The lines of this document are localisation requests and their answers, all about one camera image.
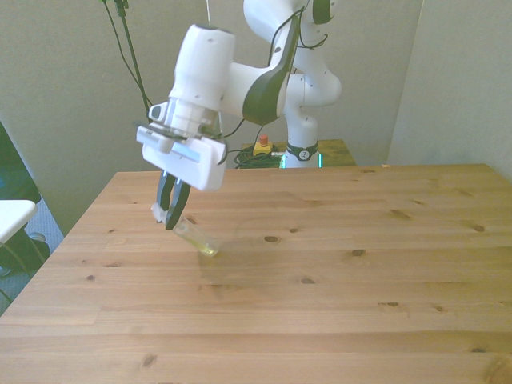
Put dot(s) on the black tripod stand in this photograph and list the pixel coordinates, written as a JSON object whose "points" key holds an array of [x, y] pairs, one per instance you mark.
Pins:
{"points": [[134, 56]]}

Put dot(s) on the yellow emergency stop button box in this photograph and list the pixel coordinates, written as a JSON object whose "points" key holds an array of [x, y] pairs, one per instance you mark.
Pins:
{"points": [[262, 149]]}

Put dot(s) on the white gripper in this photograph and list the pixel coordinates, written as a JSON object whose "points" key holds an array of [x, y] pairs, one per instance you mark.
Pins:
{"points": [[196, 170]]}

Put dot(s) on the dark teal object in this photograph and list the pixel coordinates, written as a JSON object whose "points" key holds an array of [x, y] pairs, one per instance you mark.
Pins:
{"points": [[14, 172]]}

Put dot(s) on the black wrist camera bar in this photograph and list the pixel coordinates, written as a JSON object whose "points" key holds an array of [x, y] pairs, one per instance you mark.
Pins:
{"points": [[158, 129]]}

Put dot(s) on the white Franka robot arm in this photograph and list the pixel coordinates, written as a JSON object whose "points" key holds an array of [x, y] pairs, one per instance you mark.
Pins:
{"points": [[208, 68]]}

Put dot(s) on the clear sanitizer pump bottle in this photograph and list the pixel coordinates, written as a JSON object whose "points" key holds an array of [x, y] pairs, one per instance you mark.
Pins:
{"points": [[198, 239]]}

